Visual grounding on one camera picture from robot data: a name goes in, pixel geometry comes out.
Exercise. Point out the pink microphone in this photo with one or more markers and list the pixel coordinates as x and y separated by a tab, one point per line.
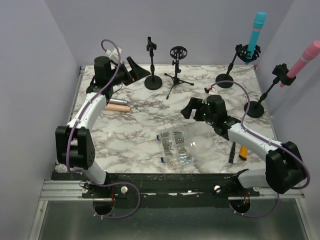
311	52

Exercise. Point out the black round-base mic stand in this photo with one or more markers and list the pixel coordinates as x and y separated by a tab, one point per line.
152	82

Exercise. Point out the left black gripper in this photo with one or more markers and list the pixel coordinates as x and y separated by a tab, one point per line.
136	73

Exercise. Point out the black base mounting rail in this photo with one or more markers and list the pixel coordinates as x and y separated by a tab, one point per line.
146	190

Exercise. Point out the black tripod mic stand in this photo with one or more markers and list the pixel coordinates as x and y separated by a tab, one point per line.
177	53

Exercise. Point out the blue microphone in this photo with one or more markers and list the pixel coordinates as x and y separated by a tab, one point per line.
258	24

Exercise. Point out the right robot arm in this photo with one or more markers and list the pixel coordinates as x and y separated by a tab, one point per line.
283	169

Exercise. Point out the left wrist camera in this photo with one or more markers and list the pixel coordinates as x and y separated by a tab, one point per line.
112	55

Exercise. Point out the silver mesh microphone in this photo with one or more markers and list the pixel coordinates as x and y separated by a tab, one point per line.
116	101

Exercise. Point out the beige microphone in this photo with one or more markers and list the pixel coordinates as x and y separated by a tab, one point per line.
118	108

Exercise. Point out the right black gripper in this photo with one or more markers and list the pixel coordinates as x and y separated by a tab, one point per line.
194	103

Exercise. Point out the black shock-mount round stand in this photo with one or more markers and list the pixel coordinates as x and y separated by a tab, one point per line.
225	80

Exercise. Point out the black T-shaped tool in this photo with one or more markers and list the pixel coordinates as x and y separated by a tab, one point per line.
232	153

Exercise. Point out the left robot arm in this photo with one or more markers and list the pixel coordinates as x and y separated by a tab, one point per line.
74	145

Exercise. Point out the clear plastic screw box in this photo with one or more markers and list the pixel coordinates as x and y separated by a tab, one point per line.
179	148

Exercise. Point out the black clip round stand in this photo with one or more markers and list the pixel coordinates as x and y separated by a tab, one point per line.
255	108

